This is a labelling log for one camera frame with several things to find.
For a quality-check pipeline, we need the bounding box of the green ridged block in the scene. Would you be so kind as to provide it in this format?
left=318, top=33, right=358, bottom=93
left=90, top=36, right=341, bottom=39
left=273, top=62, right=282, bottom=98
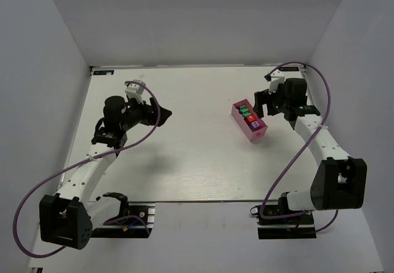
left=238, top=105, right=252, bottom=118

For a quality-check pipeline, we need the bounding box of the pink plastic box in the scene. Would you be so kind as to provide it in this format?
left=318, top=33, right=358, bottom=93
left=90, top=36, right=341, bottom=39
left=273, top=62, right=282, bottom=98
left=231, top=99, right=268, bottom=142

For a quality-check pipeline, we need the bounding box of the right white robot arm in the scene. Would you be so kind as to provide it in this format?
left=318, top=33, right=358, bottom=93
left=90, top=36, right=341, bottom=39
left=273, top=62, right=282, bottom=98
left=254, top=77, right=367, bottom=220

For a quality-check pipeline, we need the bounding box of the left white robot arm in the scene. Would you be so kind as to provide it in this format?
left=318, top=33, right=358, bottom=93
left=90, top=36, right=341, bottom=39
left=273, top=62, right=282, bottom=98
left=39, top=96, right=172, bottom=250

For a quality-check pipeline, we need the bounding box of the purple cube block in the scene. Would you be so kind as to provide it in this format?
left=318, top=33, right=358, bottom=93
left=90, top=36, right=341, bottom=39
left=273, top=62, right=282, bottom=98
left=250, top=121, right=261, bottom=131

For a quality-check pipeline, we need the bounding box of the red cube block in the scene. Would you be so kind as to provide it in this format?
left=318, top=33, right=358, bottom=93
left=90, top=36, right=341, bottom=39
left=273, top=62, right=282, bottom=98
left=246, top=115, right=257, bottom=124

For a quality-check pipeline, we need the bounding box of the right blue logo sticker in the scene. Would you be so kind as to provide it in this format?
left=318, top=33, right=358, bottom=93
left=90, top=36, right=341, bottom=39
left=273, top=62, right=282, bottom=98
left=278, top=66, right=299, bottom=72

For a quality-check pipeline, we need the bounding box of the blue logo sticker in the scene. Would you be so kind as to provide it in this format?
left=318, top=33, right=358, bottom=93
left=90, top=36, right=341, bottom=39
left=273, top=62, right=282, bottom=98
left=278, top=66, right=299, bottom=72
left=93, top=70, right=115, bottom=76

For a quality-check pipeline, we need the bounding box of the left blue logo sticker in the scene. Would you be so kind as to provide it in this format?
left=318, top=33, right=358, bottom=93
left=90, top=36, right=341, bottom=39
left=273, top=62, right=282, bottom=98
left=93, top=70, right=115, bottom=76

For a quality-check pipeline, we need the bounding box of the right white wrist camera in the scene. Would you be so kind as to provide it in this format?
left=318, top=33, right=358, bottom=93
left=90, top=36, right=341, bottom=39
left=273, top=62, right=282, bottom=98
left=264, top=69, right=285, bottom=94

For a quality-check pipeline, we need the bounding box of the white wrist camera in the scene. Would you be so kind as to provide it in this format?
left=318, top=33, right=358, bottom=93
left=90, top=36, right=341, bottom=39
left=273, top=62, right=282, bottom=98
left=264, top=69, right=285, bottom=94
left=125, top=80, right=146, bottom=104

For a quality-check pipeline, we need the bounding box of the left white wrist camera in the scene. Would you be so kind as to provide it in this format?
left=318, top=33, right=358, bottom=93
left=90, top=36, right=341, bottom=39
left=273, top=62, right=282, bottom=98
left=125, top=80, right=146, bottom=104

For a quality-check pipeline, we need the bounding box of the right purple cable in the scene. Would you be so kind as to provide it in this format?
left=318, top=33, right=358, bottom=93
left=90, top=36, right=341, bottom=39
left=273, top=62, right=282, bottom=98
left=251, top=62, right=339, bottom=234

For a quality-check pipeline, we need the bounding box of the purple cable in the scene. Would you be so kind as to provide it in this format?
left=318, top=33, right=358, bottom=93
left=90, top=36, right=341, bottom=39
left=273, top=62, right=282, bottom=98
left=14, top=81, right=163, bottom=258
left=251, top=62, right=339, bottom=234

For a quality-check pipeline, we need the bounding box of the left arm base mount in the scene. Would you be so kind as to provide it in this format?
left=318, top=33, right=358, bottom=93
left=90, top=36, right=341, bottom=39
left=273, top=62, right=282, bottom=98
left=88, top=192, right=155, bottom=239

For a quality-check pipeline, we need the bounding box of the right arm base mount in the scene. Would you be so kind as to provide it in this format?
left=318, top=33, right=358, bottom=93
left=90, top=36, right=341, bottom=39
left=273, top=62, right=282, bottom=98
left=250, top=205, right=316, bottom=240

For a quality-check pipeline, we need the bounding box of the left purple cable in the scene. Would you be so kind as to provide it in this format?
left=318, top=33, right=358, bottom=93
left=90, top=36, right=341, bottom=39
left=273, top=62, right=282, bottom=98
left=14, top=81, right=163, bottom=258

